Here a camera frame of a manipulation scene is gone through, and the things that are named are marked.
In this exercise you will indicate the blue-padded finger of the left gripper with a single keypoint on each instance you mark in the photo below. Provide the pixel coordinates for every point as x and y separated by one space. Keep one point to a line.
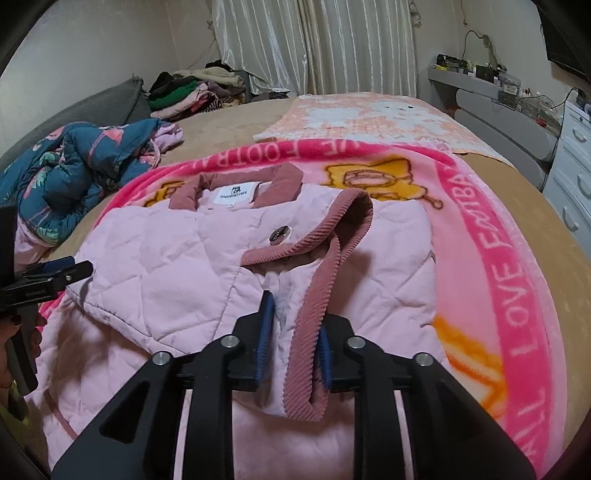
57 264

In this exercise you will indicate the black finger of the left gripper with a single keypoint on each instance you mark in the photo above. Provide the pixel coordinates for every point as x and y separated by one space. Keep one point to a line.
34 289

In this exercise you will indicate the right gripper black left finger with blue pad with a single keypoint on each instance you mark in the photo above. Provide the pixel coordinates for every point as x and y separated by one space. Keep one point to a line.
175 414

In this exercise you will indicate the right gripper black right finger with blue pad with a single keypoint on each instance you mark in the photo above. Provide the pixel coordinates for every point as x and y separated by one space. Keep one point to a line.
413 412

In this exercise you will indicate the pink quilted jacket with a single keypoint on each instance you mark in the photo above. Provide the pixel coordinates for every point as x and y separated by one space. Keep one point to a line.
177 275

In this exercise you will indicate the pile of mixed clothes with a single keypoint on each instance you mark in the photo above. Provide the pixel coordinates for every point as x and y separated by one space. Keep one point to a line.
184 93

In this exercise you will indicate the person's left hand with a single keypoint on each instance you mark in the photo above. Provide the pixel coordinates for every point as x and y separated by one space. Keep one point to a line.
20 347

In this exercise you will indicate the blue floral quilted jacket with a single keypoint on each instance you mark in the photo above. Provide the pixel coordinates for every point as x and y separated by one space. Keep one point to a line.
59 180

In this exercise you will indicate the pink football print blanket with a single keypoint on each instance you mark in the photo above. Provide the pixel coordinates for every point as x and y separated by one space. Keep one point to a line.
89 353

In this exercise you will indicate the grey pillow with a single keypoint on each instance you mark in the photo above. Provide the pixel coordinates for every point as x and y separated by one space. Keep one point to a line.
118 105

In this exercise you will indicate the white drawer chest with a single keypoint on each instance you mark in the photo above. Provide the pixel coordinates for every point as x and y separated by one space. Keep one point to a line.
568 186

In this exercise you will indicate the grey curved shelf unit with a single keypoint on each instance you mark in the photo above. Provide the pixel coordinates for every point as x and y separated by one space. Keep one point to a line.
472 102

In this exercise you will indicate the peach white checkered blanket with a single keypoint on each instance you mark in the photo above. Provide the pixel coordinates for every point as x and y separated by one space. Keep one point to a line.
376 118

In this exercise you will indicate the white striped curtain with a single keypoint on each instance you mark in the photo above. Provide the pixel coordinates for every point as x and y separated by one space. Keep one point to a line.
319 47

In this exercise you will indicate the clutter on grey shelf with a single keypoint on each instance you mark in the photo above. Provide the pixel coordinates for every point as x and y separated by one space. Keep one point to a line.
494 82

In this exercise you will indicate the black wall television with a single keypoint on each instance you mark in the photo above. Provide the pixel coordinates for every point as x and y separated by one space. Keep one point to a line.
566 30

